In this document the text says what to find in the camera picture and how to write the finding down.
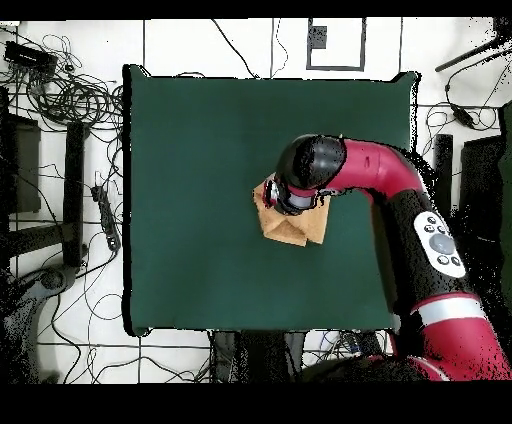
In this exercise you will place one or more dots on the tan towel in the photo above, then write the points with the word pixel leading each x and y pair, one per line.
pixel 292 228

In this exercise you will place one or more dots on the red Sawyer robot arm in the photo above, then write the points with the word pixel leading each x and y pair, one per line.
pixel 376 164

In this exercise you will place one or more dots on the black flat panel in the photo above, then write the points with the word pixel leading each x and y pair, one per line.
pixel 24 168
pixel 480 180

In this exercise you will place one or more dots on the dark green table cloth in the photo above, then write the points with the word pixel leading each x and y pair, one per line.
pixel 192 160

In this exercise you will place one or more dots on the black power strip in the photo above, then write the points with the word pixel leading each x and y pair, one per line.
pixel 366 343
pixel 106 216

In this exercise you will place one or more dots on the black power adapter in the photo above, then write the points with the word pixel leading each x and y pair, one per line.
pixel 463 117

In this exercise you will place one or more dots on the grey stand base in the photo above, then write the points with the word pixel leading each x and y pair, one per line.
pixel 52 280

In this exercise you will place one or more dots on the black stand crossbar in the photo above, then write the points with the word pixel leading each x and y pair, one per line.
pixel 36 240

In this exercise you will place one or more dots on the black rod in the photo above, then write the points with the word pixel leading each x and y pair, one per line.
pixel 466 55

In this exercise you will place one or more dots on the black electronics box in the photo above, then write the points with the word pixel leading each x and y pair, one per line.
pixel 30 58

